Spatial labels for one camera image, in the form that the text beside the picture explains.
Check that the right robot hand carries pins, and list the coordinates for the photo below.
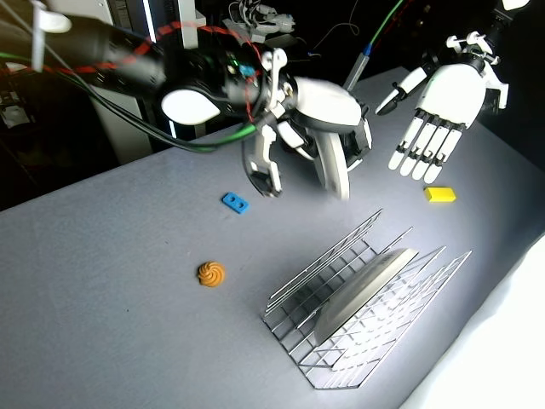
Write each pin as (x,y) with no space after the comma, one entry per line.
(328,102)

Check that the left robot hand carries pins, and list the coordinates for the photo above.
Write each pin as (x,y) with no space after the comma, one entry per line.
(455,89)

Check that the white plate with black rim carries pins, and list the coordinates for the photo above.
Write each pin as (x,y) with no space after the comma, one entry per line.
(362,289)
(334,170)

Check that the grey rod with blue tip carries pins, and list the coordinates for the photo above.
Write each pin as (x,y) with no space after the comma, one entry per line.
(357,68)

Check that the yellow wedge block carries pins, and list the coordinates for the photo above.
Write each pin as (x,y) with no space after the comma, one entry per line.
(440,194)

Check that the blue block with two holes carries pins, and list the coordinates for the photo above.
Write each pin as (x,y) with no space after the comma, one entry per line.
(235,203)

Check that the orange swirl cookie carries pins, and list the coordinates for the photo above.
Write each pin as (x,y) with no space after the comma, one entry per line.
(211,274)

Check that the white cloth sheet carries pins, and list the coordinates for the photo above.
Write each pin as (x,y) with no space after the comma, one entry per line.
(489,341)

